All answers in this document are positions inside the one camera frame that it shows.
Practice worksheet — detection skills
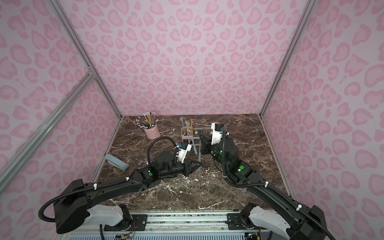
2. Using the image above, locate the aluminium frame rail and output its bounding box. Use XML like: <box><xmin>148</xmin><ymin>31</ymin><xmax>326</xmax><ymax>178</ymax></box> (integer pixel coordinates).
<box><xmin>56</xmin><ymin>210</ymin><xmax>278</xmax><ymax>240</ymax></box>

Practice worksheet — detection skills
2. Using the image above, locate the coloured pencils bunch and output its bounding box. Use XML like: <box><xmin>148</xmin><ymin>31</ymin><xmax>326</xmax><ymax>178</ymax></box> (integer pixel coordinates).
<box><xmin>135</xmin><ymin>112</ymin><xmax>157</xmax><ymax>130</ymax></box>

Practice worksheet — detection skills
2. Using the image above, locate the grey blue box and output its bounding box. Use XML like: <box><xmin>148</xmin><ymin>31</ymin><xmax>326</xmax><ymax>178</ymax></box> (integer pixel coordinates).
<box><xmin>105</xmin><ymin>154</ymin><xmax>129</xmax><ymax>171</ymax></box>

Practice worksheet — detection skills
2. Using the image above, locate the grey blue toothbrush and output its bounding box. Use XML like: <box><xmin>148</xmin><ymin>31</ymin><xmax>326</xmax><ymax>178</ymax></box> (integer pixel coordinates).
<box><xmin>192</xmin><ymin>139</ymin><xmax>198</xmax><ymax>156</ymax></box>

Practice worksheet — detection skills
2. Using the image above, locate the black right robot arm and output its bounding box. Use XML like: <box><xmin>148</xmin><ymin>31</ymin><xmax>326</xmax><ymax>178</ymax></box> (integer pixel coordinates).
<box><xmin>199</xmin><ymin>134</ymin><xmax>334</xmax><ymax>240</ymax></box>

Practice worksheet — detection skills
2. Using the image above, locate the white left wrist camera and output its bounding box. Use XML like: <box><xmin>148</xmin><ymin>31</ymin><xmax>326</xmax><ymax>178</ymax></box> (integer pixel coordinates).
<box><xmin>177</xmin><ymin>143</ymin><xmax>192</xmax><ymax>164</ymax></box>

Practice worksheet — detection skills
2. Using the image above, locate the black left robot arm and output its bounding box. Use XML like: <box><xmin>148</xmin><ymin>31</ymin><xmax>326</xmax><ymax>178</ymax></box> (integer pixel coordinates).
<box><xmin>38</xmin><ymin>137</ymin><xmax>203</xmax><ymax>234</ymax></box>

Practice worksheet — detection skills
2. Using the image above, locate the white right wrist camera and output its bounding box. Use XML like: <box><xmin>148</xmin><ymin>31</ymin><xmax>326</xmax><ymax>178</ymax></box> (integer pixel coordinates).
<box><xmin>211</xmin><ymin>123</ymin><xmax>227</xmax><ymax>145</ymax></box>

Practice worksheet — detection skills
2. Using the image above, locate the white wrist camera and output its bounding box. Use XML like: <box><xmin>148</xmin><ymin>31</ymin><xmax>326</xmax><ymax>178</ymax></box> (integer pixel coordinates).
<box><xmin>177</xmin><ymin>143</ymin><xmax>192</xmax><ymax>164</ymax></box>
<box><xmin>211</xmin><ymin>123</ymin><xmax>227</xmax><ymax>145</ymax></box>

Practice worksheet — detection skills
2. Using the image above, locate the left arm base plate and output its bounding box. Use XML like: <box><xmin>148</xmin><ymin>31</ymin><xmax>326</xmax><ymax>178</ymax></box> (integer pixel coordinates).
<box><xmin>103</xmin><ymin>215</ymin><xmax>148</xmax><ymax>232</ymax></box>

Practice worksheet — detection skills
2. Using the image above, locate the cream toothbrush holder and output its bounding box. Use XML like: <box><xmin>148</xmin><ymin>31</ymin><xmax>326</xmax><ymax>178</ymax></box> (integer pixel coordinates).
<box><xmin>181</xmin><ymin>127</ymin><xmax>212</xmax><ymax>147</ymax></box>

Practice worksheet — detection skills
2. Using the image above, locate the dark grey toothbrush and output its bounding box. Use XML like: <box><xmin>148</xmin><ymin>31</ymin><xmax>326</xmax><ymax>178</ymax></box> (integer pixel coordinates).
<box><xmin>198</xmin><ymin>137</ymin><xmax>202</xmax><ymax>163</ymax></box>

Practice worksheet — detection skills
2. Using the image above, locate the pink pencil cup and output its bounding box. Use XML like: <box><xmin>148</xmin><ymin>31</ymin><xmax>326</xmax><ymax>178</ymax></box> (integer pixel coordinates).
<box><xmin>144</xmin><ymin>125</ymin><xmax>160</xmax><ymax>140</ymax></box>

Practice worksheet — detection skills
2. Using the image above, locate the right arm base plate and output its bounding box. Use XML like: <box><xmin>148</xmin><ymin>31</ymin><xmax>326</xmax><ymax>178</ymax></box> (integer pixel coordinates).
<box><xmin>226</xmin><ymin>213</ymin><xmax>255</xmax><ymax>230</ymax></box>

